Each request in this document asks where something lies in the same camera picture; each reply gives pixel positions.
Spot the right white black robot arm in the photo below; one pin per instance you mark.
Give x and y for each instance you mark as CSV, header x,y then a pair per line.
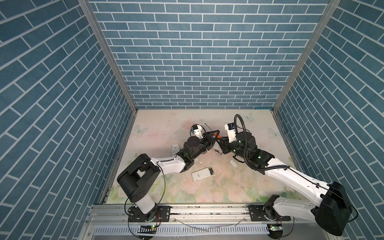
x,y
326,204

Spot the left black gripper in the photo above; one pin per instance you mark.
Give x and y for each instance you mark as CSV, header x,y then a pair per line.
x,y
207,138

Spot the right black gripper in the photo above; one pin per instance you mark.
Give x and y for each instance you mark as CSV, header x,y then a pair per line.
x,y
224,146

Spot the orange black screwdriver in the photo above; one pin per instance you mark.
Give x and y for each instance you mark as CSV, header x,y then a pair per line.
x,y
217,135

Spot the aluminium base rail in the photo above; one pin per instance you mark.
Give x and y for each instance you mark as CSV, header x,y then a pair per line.
x,y
192,214

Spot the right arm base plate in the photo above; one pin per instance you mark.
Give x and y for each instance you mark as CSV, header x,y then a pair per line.
x,y
260,213

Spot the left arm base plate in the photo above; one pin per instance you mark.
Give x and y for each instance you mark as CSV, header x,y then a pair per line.
x,y
159,214

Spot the aluminium corner post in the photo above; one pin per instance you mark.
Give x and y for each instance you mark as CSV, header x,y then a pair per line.
x,y
318,30
92,20

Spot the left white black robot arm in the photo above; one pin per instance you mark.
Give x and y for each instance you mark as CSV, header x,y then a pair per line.
x,y
137,179

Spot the white vented strip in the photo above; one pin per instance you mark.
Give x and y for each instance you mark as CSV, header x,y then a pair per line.
x,y
175,230

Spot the left aluminium corner post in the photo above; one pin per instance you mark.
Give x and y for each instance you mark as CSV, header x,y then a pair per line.
x,y
92,20

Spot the right controller board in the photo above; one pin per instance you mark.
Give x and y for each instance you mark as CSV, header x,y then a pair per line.
x,y
275,231

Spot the controller board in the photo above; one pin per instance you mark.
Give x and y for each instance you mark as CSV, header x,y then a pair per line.
x,y
146,232
275,231

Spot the left controller board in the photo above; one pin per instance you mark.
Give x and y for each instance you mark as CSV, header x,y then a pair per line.
x,y
146,232

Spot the grey white remote control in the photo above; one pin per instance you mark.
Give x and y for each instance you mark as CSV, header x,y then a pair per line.
x,y
202,174

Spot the right aluminium corner post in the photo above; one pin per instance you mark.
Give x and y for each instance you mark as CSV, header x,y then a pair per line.
x,y
318,30

